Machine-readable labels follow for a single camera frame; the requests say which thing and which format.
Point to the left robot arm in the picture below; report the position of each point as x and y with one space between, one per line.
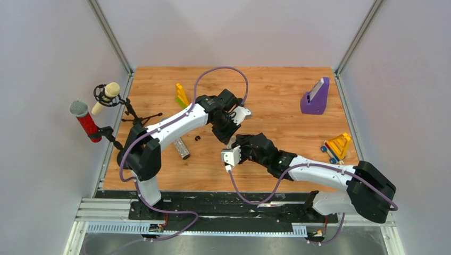
144 145

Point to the colourful toy car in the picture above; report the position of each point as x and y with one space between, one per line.
337 148

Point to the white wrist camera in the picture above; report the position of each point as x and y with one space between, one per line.
231 156
239 114

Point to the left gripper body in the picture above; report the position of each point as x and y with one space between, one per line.
225 127

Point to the yellow green toy block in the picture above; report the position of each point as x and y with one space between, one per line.
181 97

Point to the purple stand with phone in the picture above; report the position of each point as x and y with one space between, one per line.
314 102

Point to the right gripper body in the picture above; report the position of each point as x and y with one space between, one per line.
246 152

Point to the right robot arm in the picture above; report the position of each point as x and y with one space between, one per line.
360 189

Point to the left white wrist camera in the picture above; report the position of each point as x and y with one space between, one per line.
239 114

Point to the white earbud charging case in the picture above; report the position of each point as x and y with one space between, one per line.
231 142

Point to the red microphone grey head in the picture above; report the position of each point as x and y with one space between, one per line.
79 109

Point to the silver glitter microphone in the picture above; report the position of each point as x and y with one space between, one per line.
181 148

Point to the beige microphone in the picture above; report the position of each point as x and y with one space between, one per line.
105 96

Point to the black mounting rail base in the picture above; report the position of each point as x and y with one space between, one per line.
223 211

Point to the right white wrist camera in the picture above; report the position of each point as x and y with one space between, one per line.
231 156

